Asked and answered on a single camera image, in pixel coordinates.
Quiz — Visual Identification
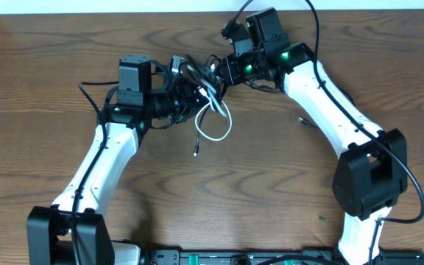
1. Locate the white USB cable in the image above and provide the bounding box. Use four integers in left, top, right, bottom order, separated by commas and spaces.
194, 71, 233, 142

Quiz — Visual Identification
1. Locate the black USB cable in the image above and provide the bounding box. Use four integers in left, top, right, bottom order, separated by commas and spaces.
178, 53, 235, 158

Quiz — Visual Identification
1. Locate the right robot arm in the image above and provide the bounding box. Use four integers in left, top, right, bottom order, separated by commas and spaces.
217, 7, 409, 264

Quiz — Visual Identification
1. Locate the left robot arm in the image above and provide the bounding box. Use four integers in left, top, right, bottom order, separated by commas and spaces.
26, 54, 207, 264

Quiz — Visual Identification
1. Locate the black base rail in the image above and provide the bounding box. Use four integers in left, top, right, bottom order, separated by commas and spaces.
139, 248, 424, 265

